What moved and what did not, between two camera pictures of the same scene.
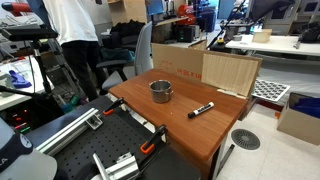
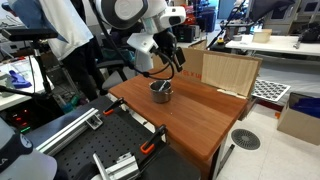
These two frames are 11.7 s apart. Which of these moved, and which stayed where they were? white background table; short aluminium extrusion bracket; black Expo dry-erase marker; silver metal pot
Moved: black Expo dry-erase marker
Stayed: short aluminium extrusion bracket; silver metal pot; white background table
